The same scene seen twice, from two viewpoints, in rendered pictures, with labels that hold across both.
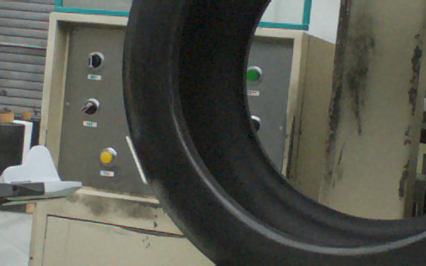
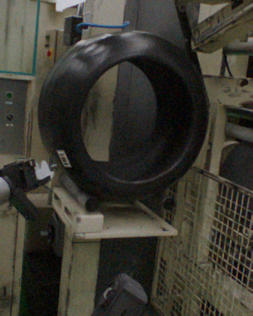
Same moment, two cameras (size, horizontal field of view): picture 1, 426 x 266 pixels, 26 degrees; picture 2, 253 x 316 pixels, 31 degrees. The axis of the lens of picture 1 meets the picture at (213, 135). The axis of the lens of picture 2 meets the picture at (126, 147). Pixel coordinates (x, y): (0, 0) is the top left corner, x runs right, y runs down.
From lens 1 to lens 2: 0.90 m
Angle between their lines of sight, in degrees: 42
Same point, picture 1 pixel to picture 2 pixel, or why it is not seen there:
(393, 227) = (117, 164)
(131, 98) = (61, 135)
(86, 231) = not seen: outside the picture
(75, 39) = not seen: outside the picture
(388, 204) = (105, 153)
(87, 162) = not seen: outside the picture
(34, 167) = (44, 169)
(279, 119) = (21, 113)
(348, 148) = (90, 135)
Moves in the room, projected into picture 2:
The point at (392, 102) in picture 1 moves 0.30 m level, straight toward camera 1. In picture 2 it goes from (106, 116) to (145, 129)
